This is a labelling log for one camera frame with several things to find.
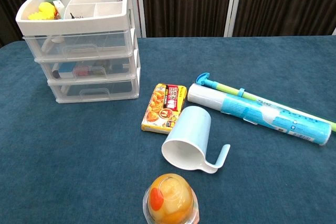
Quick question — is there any clear drawer holding marker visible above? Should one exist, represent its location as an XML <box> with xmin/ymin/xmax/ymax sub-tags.
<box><xmin>47</xmin><ymin>76</ymin><xmax>140</xmax><ymax>103</ymax></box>

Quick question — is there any clear drawer holding stationery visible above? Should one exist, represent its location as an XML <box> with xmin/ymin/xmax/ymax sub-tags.
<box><xmin>35</xmin><ymin>50</ymin><xmax>139</xmax><ymax>82</ymax></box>

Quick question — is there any clear drawer holding white item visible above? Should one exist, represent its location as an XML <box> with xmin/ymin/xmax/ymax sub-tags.
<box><xmin>23</xmin><ymin>28</ymin><xmax>135</xmax><ymax>61</ymax></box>

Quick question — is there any white plastic drawer organizer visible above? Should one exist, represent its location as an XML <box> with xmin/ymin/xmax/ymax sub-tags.
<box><xmin>15</xmin><ymin>0</ymin><xmax>142</xmax><ymax>104</ymax></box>

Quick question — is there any yellow curry roux box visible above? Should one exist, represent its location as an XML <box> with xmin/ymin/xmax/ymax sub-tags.
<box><xmin>141</xmin><ymin>83</ymin><xmax>187</xmax><ymax>134</ymax></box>

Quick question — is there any blue green pump stick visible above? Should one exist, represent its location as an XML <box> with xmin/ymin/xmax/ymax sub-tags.
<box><xmin>195</xmin><ymin>72</ymin><xmax>336</xmax><ymax>132</ymax></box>

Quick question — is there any green small item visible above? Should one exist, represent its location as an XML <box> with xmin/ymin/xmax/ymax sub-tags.
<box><xmin>89</xmin><ymin>66</ymin><xmax>106</xmax><ymax>77</ymax></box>

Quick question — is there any blue white lint roller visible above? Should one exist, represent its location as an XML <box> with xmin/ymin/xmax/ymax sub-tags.
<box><xmin>187</xmin><ymin>83</ymin><xmax>332</xmax><ymax>146</ymax></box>

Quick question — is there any pink small item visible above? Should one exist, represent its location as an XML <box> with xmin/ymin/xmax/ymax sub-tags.
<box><xmin>73</xmin><ymin>65</ymin><xmax>90</xmax><ymax>77</ymax></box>

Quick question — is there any orange fruit jelly cup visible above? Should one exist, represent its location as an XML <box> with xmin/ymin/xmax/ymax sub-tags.
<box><xmin>142</xmin><ymin>173</ymin><xmax>200</xmax><ymax>224</ymax></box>

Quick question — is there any blue and white eraser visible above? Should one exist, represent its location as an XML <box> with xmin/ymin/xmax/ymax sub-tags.
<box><xmin>51</xmin><ymin>62</ymin><xmax>77</xmax><ymax>79</ymax></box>

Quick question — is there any blue velvet tablecloth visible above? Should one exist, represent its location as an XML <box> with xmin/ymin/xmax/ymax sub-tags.
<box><xmin>0</xmin><ymin>35</ymin><xmax>336</xmax><ymax>224</ymax></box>

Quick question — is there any white curved plastic item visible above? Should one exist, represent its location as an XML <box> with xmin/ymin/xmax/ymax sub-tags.
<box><xmin>41</xmin><ymin>37</ymin><xmax>66</xmax><ymax>52</ymax></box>

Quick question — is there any small white box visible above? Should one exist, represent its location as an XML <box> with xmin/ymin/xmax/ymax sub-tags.
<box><xmin>52</xmin><ymin>0</ymin><xmax>66</xmax><ymax>19</ymax></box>

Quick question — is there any yellow rubber duck toy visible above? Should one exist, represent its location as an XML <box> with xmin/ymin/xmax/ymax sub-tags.
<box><xmin>28</xmin><ymin>2</ymin><xmax>57</xmax><ymax>20</ymax></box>

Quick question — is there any light blue handled cup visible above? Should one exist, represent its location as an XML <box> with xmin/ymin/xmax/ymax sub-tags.
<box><xmin>161</xmin><ymin>105</ymin><xmax>231</xmax><ymax>174</ymax></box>

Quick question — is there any white screen frame post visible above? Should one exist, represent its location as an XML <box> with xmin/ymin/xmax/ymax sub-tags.
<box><xmin>223</xmin><ymin>0</ymin><xmax>249</xmax><ymax>38</ymax></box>
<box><xmin>128</xmin><ymin>0</ymin><xmax>147</xmax><ymax>38</ymax></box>

